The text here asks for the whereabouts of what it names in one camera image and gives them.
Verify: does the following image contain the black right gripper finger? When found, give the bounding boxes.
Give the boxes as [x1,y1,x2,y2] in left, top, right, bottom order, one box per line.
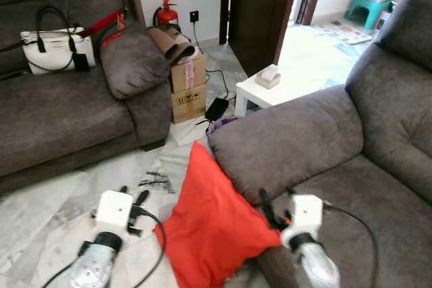
[260,188,281,229]

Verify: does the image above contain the red pillow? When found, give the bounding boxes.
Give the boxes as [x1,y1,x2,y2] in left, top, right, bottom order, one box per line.
[153,140,283,288]

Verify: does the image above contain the grey fabric sofa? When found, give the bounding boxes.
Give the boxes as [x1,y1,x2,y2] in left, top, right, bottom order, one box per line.
[207,0,432,288]
[0,0,173,195]

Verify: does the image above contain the purple cloth item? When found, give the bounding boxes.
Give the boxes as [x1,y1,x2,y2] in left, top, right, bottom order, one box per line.
[210,116,241,134]

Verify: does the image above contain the cardboard box with black print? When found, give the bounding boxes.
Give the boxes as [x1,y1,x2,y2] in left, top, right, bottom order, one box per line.
[171,86,208,124]

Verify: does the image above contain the black power adapter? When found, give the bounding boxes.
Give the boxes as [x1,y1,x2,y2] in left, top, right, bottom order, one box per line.
[204,97,231,122]

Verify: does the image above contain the white side table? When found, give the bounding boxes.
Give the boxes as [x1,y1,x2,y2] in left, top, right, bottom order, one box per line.
[234,65,340,117]

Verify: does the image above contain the beige tissue box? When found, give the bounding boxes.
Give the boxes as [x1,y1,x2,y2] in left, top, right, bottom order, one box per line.
[254,64,282,90]

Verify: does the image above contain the cardboard box with pink tape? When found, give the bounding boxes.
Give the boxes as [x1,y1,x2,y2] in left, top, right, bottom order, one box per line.
[169,53,208,94]

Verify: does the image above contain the brown rolled mat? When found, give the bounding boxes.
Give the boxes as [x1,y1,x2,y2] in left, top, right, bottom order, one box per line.
[146,26,198,67]

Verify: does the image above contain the red fire extinguisher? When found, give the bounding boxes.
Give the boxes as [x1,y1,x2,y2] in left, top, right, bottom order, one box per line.
[153,0,180,30]

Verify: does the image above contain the patterned door mat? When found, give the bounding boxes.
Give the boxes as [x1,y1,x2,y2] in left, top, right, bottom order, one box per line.
[315,22,374,47]

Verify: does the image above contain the dark wooden door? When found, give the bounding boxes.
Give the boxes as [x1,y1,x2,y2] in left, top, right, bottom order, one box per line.
[227,0,302,77]

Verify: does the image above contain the green plastic stool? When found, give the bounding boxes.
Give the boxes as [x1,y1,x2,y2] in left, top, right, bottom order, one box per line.
[345,0,400,31]

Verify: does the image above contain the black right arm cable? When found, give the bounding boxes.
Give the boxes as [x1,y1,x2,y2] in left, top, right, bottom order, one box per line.
[322,200,379,288]

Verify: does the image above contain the black power cord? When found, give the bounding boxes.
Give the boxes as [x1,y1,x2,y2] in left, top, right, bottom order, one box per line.
[193,22,231,104]

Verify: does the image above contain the white handbag black handles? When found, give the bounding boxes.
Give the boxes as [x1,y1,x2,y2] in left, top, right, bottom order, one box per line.
[20,6,97,75]

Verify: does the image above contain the red strap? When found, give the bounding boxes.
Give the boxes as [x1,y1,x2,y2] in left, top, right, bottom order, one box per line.
[74,8,130,47]

